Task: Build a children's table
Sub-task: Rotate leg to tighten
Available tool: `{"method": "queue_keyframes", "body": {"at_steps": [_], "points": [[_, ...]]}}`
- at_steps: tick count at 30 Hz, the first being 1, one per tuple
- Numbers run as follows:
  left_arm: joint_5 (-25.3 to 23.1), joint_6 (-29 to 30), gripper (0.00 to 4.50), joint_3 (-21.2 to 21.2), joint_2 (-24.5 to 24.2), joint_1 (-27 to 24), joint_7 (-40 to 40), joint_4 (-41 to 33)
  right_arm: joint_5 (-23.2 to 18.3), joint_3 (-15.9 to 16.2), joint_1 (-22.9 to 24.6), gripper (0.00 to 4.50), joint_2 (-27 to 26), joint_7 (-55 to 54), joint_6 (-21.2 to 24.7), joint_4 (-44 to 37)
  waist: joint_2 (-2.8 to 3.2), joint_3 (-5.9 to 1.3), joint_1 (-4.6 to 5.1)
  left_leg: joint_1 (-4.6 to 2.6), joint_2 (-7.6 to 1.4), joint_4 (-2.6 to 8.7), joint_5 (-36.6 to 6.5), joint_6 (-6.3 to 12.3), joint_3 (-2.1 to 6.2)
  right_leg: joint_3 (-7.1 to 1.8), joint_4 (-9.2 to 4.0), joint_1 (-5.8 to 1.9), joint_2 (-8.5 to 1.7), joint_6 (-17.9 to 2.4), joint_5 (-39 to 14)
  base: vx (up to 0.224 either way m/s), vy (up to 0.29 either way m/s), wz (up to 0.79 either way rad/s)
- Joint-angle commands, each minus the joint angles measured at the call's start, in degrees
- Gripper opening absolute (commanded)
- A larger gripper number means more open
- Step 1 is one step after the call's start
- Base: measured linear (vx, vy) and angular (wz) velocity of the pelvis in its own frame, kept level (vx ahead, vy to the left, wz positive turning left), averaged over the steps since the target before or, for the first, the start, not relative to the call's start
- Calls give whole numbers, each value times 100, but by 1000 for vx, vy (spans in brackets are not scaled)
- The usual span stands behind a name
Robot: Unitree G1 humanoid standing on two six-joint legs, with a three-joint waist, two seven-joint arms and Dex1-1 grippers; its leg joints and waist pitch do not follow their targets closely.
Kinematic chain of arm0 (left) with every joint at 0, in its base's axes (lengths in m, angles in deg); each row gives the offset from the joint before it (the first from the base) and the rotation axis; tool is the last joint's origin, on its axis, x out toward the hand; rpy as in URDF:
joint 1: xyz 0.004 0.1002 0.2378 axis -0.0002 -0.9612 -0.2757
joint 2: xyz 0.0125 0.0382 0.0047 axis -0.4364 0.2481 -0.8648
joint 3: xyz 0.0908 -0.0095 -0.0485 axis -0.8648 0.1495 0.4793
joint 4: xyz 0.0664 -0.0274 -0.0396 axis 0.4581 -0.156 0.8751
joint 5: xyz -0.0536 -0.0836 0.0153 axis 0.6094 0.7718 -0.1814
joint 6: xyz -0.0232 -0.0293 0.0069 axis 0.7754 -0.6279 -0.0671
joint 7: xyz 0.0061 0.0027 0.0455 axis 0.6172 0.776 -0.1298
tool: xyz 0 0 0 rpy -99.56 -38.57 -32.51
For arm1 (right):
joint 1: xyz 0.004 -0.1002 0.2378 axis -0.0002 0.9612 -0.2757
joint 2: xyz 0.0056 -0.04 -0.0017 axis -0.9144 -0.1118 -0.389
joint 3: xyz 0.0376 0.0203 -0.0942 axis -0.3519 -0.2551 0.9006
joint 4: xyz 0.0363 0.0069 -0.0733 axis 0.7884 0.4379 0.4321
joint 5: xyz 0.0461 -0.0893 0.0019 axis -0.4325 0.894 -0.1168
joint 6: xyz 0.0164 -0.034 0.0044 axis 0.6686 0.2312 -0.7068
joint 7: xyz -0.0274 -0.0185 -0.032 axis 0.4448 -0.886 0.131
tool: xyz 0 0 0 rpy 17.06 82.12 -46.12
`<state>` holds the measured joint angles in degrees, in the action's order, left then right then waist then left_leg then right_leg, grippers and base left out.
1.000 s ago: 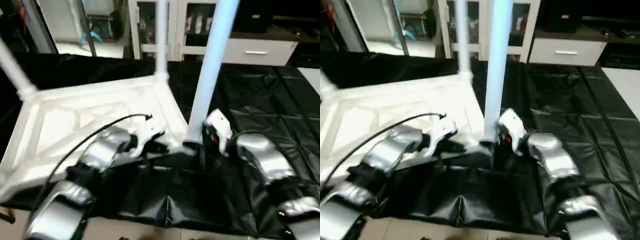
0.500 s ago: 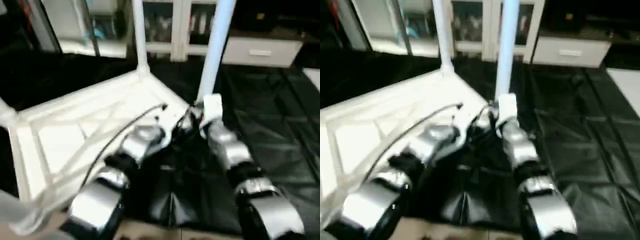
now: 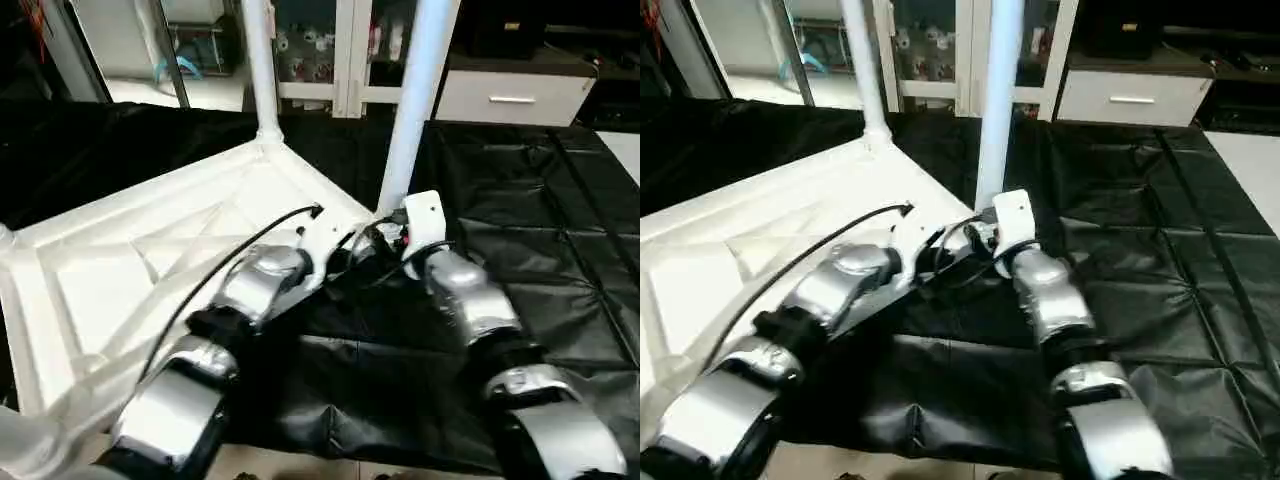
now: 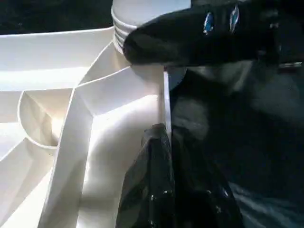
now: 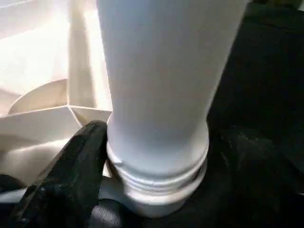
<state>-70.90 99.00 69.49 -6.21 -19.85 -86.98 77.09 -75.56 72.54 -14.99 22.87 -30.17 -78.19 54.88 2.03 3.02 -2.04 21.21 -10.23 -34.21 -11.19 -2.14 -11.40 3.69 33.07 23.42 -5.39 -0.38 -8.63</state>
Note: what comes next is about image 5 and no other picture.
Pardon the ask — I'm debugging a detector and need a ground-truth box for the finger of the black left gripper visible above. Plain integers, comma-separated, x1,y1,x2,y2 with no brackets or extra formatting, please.
0,174,27,191

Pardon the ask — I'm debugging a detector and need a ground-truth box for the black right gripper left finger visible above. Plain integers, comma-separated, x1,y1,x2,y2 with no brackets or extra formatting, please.
9,120,108,228

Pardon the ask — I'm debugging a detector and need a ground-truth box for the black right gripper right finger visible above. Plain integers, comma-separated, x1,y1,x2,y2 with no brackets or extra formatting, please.
209,129,304,228

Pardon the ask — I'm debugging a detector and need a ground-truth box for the white plastic table leg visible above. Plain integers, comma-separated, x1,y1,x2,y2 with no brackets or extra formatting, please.
96,0,247,193

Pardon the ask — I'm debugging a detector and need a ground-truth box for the black mat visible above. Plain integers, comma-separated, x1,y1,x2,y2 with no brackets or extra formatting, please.
0,0,304,228

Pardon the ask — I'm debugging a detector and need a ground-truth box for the white plastic table top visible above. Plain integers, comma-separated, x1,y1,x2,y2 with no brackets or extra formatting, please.
0,0,209,218

